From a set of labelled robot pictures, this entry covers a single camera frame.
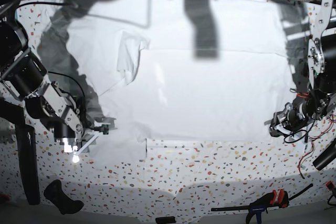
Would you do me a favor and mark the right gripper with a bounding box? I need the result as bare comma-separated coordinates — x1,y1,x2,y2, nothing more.
54,121,117,164

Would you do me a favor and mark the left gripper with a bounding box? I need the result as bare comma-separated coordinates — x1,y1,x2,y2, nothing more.
264,102,314,144

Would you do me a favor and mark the white T-shirt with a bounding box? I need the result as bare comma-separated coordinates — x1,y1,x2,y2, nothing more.
38,0,294,159

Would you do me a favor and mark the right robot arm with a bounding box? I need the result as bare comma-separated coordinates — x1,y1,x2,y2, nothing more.
1,0,112,163

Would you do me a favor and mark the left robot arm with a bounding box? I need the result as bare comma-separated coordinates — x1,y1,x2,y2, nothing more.
269,0,335,142

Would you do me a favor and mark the black cylinder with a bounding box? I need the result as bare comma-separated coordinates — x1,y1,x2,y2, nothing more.
313,139,335,171

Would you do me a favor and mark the black orange bar clamp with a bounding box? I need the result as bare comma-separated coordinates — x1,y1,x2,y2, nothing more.
211,184,313,224

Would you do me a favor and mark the black game controller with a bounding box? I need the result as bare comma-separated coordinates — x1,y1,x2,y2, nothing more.
44,179,84,215

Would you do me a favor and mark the terrazzo patterned tablecloth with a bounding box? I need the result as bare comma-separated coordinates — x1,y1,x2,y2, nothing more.
16,0,335,223

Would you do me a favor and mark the small black box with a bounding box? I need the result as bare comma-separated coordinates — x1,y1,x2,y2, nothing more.
155,216,176,224

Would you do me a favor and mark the black bent bracket stand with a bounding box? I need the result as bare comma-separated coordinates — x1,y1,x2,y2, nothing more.
1,99,40,205

